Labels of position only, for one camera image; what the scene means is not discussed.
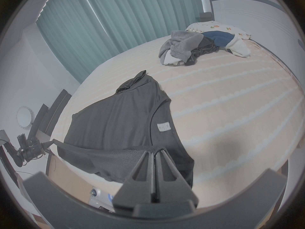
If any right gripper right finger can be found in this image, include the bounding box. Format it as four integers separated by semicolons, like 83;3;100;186
155;148;199;209

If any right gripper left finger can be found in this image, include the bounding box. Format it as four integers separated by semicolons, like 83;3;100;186
112;150;155;209

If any black T-shirt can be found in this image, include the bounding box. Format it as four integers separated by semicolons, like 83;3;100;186
51;70;194;189

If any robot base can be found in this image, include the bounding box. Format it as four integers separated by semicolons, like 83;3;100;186
88;186;117;210

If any bed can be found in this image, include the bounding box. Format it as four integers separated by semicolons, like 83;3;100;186
46;0;305;210

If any pile of clothes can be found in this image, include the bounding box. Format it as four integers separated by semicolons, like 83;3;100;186
158;30;251;66

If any black chest of drawers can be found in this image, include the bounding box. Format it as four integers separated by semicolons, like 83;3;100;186
30;89;72;138

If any blue-green curtain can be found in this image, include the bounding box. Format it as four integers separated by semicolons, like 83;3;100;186
36;0;119;84
80;0;205;51

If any white printed pillow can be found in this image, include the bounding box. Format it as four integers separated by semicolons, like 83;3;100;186
185;21;252;39

